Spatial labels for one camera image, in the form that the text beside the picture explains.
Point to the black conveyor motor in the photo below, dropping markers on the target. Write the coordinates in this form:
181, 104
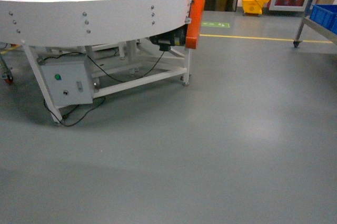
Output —
165, 41

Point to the orange motor guard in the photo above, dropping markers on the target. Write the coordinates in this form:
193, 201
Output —
193, 28

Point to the yellow mop bucket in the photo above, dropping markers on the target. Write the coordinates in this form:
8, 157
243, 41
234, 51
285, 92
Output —
254, 7

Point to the blue crate on cart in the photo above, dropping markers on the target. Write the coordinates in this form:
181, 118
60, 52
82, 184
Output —
324, 15

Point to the white round conveyor table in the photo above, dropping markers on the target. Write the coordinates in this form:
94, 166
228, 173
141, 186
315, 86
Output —
112, 34

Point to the white control box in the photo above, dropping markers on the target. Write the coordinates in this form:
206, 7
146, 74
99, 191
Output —
68, 80

